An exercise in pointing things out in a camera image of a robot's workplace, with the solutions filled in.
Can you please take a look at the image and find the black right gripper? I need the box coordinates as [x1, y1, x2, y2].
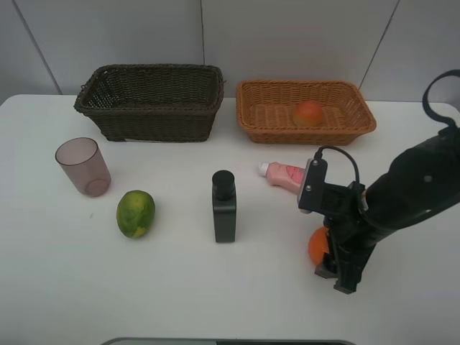
[315, 181, 374, 295]

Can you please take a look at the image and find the orange tangerine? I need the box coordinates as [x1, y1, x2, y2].
[307, 226, 329, 267]

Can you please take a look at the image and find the pink lotion bottle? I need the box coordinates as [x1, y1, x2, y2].
[258, 162, 305, 195]

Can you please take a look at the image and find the black pump bottle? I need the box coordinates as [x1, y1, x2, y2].
[212, 170, 236, 244]

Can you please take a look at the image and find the red orange peach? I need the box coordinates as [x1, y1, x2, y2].
[293, 101, 323, 127]

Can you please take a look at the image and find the green mango fruit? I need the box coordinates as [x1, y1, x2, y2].
[116, 190, 156, 239]

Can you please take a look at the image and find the translucent purple plastic cup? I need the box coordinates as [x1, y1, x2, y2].
[55, 137, 111, 197]

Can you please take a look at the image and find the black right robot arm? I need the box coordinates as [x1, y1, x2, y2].
[298, 127, 459, 294]

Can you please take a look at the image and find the orange wicker basket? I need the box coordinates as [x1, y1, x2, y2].
[236, 80, 377, 146]

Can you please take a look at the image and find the dark brown wicker basket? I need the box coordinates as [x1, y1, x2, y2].
[74, 64, 224, 142]

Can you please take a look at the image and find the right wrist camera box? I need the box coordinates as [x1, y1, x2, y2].
[297, 158, 328, 213]

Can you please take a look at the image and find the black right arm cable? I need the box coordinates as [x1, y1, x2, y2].
[314, 70, 460, 231]

